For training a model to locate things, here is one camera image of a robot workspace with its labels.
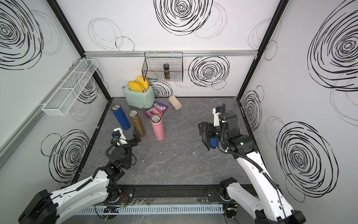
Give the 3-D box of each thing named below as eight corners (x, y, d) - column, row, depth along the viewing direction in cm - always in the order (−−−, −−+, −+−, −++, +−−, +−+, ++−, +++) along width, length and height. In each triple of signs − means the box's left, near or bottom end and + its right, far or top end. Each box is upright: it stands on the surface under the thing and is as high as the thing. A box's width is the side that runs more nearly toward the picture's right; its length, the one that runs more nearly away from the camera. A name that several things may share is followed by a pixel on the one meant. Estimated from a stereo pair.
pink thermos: (155, 141, 96) (150, 123, 79) (156, 133, 100) (151, 115, 83) (164, 141, 96) (160, 123, 79) (164, 133, 100) (161, 115, 83)
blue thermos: (121, 129, 102) (109, 111, 85) (123, 123, 106) (112, 104, 89) (129, 129, 102) (119, 111, 85) (131, 123, 106) (122, 104, 89)
